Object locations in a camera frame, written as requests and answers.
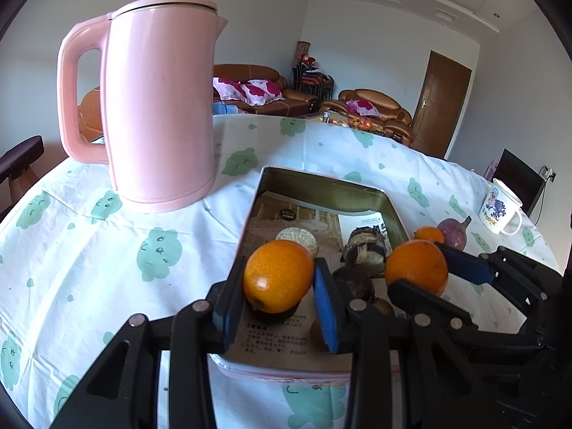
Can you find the pink electric kettle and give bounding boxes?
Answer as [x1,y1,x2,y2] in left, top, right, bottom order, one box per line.
[57,0,228,214]

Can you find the white printed mug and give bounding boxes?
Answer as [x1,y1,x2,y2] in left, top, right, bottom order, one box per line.
[478,179,523,237]

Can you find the dark cushioned wooden stool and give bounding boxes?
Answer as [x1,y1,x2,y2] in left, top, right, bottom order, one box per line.
[0,135,44,215]

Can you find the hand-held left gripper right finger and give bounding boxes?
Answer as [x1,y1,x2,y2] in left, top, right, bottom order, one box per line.
[313,268,497,429]

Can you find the wooden coffee table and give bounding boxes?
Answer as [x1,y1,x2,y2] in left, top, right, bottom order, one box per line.
[308,112,387,132]

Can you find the brown wooden door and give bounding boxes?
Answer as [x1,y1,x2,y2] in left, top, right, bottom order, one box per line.
[411,50,473,159]

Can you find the small yellow-brown round fruit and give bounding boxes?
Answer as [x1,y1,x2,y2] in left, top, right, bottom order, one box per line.
[310,319,329,351]

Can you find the dark brown passion fruit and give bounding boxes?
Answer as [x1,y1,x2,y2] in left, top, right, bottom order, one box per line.
[333,266,376,307]

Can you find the brown dried fruit shell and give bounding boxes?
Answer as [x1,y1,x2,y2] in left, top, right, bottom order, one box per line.
[248,297,309,326]

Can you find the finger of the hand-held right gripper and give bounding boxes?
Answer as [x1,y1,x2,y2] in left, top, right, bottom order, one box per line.
[435,241,550,305]
[386,278,474,331]

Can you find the pink floral pillow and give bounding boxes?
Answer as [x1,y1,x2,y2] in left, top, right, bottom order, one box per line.
[345,99,378,117]
[241,79,284,105]
[212,77,251,101]

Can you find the orange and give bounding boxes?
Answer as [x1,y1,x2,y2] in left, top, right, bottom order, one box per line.
[413,226,445,245]
[242,240,314,314]
[385,240,449,298]

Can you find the brown leather sofa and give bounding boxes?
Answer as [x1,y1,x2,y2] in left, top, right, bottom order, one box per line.
[212,64,320,114]

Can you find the pink metal tin box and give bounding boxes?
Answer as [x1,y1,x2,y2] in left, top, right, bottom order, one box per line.
[208,166,411,387]

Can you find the purple pointed fruit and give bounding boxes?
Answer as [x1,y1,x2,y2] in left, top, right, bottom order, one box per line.
[437,215,472,252]

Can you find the brown leather armchair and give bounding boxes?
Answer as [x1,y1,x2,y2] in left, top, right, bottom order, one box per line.
[78,88,108,144]
[319,89,413,146]

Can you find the printed paper leaflet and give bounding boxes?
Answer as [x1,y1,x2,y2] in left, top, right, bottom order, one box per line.
[221,191,394,371]

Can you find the beige round fruit slice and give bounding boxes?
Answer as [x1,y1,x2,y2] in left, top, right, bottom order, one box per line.
[275,227,319,260]

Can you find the black television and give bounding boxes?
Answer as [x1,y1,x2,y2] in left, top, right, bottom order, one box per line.
[492,148,546,215]

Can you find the stacked dark chairs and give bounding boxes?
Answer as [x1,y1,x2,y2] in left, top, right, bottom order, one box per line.
[292,61,335,101]

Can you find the dark cut fruit shell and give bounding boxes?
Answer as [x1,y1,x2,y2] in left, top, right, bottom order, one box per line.
[342,227,387,273]

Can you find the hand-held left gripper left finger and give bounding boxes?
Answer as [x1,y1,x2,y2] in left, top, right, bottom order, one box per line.
[49,255,248,429]

